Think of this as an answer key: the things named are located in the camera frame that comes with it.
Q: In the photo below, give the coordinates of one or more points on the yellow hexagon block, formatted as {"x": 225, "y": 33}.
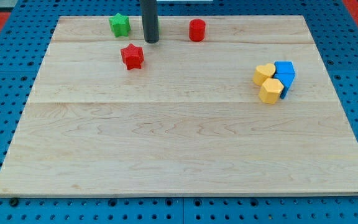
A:
{"x": 270, "y": 90}

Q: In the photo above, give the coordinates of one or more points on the blue triangle block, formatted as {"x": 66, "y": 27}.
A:
{"x": 286, "y": 79}

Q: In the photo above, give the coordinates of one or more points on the red star block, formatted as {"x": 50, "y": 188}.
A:
{"x": 132, "y": 56}

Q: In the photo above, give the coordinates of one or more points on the blue cube block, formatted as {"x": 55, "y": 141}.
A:
{"x": 284, "y": 67}

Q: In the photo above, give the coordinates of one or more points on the green star block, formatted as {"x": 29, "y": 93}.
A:
{"x": 120, "y": 25}

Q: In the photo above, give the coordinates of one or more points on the red cylinder block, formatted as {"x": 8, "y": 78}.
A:
{"x": 197, "y": 29}

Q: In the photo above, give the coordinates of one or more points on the light wooden board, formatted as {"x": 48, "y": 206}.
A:
{"x": 189, "y": 123}

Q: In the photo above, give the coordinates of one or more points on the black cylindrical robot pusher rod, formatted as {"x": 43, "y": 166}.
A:
{"x": 150, "y": 20}

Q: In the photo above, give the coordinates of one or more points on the yellow heart block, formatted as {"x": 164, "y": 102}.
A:
{"x": 263, "y": 72}

